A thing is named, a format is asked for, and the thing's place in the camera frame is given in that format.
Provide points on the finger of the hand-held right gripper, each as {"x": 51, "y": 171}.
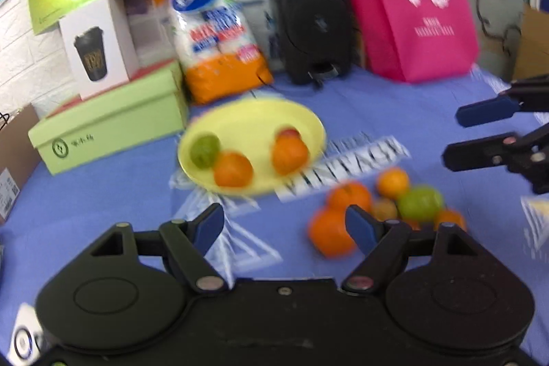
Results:
{"x": 476, "y": 155}
{"x": 484, "y": 113}

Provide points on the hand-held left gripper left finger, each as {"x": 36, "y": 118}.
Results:
{"x": 210, "y": 225}

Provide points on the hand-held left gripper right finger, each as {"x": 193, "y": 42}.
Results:
{"x": 360, "y": 226}

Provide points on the small brown plum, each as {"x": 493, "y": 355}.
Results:
{"x": 384, "y": 209}

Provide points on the orange mandarin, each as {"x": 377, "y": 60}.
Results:
{"x": 349, "y": 196}
{"x": 392, "y": 182}
{"x": 233, "y": 169}
{"x": 328, "y": 233}
{"x": 452, "y": 216}
{"x": 290, "y": 155}

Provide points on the green mandarin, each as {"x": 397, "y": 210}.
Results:
{"x": 420, "y": 203}
{"x": 205, "y": 150}

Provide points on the yellow plate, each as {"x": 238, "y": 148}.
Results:
{"x": 253, "y": 121}

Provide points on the brown cardboard sheet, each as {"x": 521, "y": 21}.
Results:
{"x": 534, "y": 48}

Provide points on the blue printed tablecloth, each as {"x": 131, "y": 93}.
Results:
{"x": 386, "y": 113}

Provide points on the pink tote bag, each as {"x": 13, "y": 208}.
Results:
{"x": 407, "y": 40}

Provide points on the small red plum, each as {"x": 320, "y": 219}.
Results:
{"x": 289, "y": 132}

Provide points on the light green shoe box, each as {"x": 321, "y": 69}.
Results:
{"x": 116, "y": 113}

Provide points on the orange paper cup package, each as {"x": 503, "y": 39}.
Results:
{"x": 210, "y": 31}

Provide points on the black speaker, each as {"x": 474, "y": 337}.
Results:
{"x": 313, "y": 18}

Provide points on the brown cardboard box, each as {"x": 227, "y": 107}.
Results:
{"x": 17, "y": 160}

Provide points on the white round device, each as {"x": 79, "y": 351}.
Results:
{"x": 25, "y": 327}

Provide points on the white cup print box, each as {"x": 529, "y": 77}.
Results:
{"x": 116, "y": 18}

